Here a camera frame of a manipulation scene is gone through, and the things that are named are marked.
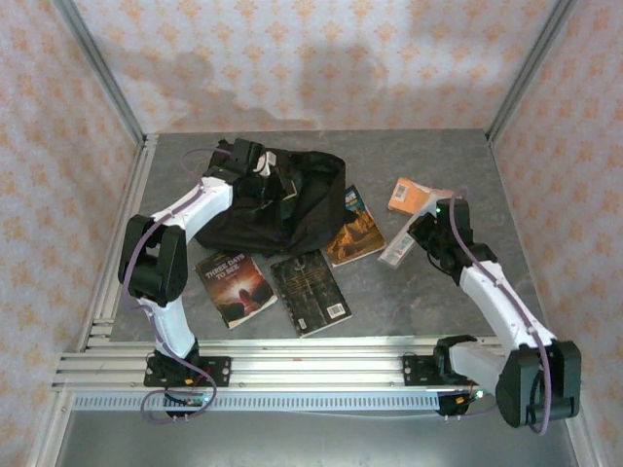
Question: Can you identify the black fabric backpack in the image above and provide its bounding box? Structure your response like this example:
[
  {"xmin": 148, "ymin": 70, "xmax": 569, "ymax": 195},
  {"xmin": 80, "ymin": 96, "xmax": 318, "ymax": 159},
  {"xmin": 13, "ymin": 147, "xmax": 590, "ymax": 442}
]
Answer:
[{"xmin": 194, "ymin": 139, "xmax": 348, "ymax": 257}]

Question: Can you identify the orange paperback book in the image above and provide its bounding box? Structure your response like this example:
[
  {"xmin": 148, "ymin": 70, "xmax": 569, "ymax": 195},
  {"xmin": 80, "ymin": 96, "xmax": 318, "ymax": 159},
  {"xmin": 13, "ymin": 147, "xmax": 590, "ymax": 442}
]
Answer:
[{"xmin": 387, "ymin": 177, "xmax": 457, "ymax": 215}]

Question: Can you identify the clear packaged ruler set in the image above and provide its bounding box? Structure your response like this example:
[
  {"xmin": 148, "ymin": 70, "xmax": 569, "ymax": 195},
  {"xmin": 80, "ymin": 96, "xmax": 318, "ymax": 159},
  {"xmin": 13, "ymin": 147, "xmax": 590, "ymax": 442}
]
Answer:
[{"xmin": 377, "ymin": 194, "xmax": 442, "ymax": 268}]

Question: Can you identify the blue orange landscape cover book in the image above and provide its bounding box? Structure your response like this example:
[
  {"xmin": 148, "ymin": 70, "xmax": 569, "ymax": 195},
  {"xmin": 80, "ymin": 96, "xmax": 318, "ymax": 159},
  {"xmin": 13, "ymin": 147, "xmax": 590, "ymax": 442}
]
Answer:
[{"xmin": 324, "ymin": 183, "xmax": 386, "ymax": 269}]

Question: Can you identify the black book with barcode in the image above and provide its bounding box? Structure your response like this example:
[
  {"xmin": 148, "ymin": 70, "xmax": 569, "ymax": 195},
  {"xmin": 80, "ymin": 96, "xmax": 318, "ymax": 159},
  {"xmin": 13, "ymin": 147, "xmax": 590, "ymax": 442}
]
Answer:
[{"xmin": 270, "ymin": 248, "xmax": 352, "ymax": 339}]

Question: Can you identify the Three Days To See book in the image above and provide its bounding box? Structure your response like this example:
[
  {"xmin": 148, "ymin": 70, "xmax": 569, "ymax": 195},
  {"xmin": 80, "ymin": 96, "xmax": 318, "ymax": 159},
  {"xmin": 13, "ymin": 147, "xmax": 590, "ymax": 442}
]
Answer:
[{"xmin": 194, "ymin": 251, "xmax": 278, "ymax": 330}]

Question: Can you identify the small lit circuit board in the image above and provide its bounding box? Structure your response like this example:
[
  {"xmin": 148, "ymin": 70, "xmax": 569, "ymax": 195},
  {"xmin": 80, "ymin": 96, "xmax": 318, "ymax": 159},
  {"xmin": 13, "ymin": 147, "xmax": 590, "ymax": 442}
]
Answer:
[
  {"xmin": 455, "ymin": 386, "xmax": 502, "ymax": 405},
  {"xmin": 163, "ymin": 391, "xmax": 218, "ymax": 410}
]

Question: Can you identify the grey metal sheet panel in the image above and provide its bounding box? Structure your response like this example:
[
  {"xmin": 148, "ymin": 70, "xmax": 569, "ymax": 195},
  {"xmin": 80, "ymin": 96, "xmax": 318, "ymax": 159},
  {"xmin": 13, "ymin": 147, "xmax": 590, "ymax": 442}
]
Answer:
[{"xmin": 53, "ymin": 392, "xmax": 583, "ymax": 467}]

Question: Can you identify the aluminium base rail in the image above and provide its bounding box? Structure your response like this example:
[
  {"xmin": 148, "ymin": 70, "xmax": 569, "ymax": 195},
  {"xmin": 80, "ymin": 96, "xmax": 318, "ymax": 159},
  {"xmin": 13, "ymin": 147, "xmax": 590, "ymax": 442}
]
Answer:
[{"xmin": 52, "ymin": 335, "xmax": 583, "ymax": 393}]

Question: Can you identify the aluminium corner post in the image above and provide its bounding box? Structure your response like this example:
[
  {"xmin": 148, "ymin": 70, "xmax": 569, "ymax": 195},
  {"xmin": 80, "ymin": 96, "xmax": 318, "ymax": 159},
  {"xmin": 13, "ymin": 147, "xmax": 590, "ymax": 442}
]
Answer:
[
  {"xmin": 51, "ymin": 0, "xmax": 149, "ymax": 147},
  {"xmin": 486, "ymin": 0, "xmax": 579, "ymax": 145}
]

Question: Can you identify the white slotted cable duct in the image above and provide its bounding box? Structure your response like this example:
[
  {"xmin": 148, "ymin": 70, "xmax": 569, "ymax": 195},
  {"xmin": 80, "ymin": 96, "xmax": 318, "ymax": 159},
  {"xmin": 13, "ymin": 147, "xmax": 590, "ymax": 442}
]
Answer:
[{"xmin": 72, "ymin": 392, "xmax": 442, "ymax": 413}]

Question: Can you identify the aluminium frame leg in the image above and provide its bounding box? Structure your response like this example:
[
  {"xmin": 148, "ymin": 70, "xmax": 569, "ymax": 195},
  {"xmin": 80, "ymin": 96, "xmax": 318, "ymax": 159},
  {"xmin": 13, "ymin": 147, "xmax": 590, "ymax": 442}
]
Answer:
[
  {"xmin": 557, "ymin": 388, "xmax": 605, "ymax": 467},
  {"xmin": 26, "ymin": 391, "xmax": 74, "ymax": 467}
]

